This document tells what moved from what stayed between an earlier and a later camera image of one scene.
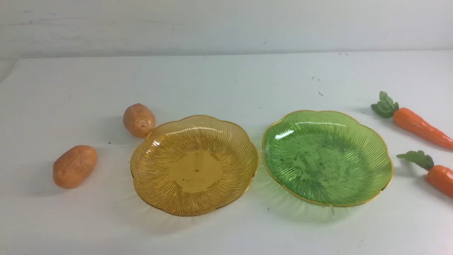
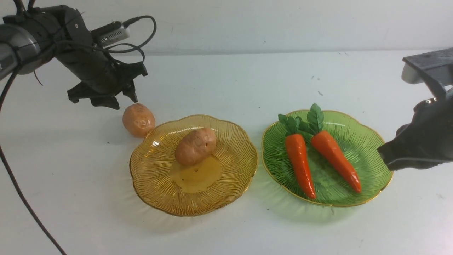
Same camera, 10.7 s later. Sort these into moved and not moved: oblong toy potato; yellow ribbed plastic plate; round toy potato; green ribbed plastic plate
Moved: oblong toy potato
Not moved: yellow ribbed plastic plate; round toy potato; green ribbed plastic plate
